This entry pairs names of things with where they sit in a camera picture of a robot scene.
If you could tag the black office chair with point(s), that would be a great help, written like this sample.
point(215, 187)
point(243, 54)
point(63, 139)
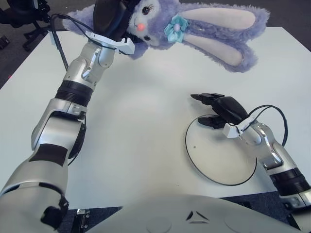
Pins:
point(24, 17)

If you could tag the purple plush bunny doll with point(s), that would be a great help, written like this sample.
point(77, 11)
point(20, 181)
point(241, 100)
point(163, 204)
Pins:
point(194, 31)

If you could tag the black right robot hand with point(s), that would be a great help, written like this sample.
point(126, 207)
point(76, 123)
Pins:
point(228, 106)

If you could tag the grey robot torso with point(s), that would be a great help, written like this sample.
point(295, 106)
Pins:
point(189, 216)

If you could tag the white plate black rim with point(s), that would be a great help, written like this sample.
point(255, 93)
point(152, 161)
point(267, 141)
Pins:
point(218, 160)

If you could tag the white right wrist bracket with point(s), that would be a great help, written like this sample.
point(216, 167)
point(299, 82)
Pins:
point(230, 129)

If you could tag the black table bracket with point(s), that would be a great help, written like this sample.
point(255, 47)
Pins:
point(82, 218)

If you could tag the brown cardboard box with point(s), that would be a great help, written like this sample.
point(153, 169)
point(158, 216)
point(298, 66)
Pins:
point(3, 42)

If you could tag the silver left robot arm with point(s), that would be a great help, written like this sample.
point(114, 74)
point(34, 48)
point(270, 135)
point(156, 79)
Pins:
point(63, 121)

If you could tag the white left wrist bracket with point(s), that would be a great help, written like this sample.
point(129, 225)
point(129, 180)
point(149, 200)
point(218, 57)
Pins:
point(121, 46)

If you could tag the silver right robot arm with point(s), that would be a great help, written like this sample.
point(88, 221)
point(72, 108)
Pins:
point(274, 155)

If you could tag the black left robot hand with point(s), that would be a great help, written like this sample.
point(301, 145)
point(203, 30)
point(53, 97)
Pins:
point(107, 17)

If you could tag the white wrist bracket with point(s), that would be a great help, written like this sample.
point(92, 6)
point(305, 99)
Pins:
point(121, 46)
point(230, 129)

